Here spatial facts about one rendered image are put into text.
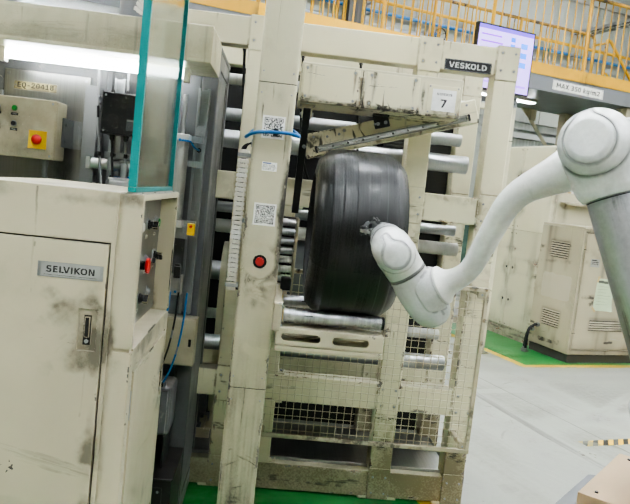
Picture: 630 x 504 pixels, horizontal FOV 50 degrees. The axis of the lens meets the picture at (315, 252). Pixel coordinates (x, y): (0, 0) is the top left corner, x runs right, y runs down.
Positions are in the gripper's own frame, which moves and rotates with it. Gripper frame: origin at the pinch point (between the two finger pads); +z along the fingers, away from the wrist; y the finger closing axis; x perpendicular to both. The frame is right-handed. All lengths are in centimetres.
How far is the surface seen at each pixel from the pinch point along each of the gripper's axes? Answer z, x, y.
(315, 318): 11.1, 35.8, 14.0
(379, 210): 5.5, -3.2, -1.3
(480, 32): 395, -100, -126
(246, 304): 19, 36, 37
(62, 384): -52, 36, 76
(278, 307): 7.9, 32.2, 26.6
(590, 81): 717, -90, -368
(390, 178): 13.4, -12.6, -4.6
